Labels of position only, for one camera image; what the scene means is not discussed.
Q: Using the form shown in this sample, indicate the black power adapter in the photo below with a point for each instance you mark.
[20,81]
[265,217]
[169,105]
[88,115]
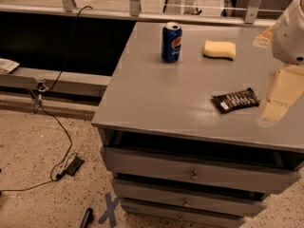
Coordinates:
[74,166]

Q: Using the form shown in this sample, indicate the white paper on rail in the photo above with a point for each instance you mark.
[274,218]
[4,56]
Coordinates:
[7,66]

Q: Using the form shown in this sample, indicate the bottom grey drawer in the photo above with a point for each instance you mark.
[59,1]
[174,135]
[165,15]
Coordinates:
[183,214]

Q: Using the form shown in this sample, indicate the grey drawer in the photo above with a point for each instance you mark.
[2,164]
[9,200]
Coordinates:
[213,173]
[183,214]
[187,199]

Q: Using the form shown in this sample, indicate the blue pepsi soda can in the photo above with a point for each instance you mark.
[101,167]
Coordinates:
[171,42]

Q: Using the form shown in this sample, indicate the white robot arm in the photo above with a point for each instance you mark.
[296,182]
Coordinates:
[288,35]

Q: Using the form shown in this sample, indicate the grey drawer cabinet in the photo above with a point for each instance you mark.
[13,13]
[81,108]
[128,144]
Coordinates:
[237,137]

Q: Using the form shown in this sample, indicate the yellow sponge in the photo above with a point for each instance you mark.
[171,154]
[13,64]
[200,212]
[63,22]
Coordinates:
[220,50]

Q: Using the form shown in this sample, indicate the black cylindrical object on floor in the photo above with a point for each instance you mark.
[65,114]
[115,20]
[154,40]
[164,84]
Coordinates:
[88,217]

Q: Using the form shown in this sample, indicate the black rxbar chocolate wrapper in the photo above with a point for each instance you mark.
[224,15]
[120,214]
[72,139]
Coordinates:
[236,100]

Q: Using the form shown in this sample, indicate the blue tape cross mark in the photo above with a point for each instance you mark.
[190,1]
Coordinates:
[109,213]

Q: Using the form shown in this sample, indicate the top grey drawer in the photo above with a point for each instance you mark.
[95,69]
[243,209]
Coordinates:
[213,173]

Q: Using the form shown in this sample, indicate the middle grey drawer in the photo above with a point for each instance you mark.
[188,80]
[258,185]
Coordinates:
[187,199]

